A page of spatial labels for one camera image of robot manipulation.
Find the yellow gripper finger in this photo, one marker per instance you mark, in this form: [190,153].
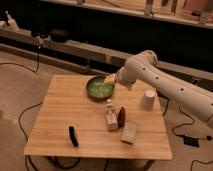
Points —
[110,79]

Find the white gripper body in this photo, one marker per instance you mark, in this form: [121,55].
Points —
[124,78]

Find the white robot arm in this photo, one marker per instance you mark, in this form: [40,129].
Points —
[142,67]

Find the black eraser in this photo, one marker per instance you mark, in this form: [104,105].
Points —
[73,137]

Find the green bowl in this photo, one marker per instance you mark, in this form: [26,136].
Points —
[96,88]

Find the white small bottle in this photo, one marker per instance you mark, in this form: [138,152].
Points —
[111,116]

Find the dark red object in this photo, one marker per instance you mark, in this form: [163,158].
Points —
[121,117]

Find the wooden table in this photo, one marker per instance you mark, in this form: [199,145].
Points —
[67,104]

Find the beige sponge block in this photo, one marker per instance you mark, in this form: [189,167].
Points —
[129,133]

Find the dark round object on ledge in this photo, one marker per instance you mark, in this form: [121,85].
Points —
[59,35]

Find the black power adapter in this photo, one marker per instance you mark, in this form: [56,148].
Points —
[191,141]

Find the white spray bottle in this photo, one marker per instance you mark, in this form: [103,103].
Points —
[12,22]

